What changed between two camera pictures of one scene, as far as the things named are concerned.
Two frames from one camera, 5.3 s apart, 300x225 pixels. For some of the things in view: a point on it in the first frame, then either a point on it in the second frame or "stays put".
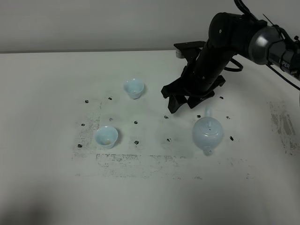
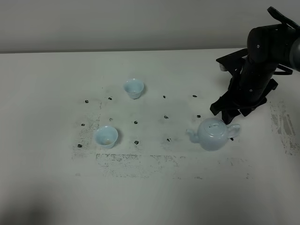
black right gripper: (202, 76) → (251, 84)
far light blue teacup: (134, 87) stays put
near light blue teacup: (106, 136) stays put
